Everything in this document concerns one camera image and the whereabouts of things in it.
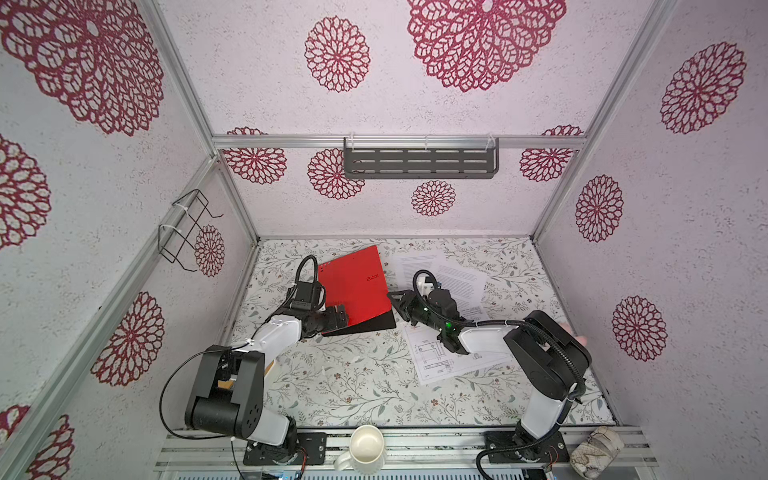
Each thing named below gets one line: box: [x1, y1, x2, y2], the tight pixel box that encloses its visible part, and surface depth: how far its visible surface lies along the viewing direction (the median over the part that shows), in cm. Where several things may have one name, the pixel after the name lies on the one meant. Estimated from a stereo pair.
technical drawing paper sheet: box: [403, 323, 515, 385], surface depth 90 cm
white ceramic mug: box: [334, 424, 386, 475], surface depth 71 cm
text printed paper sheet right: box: [414, 248, 489, 321], surface depth 112 cm
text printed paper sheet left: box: [381, 250, 447, 293], surface depth 116 cm
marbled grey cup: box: [570, 426, 625, 479], surface depth 72 cm
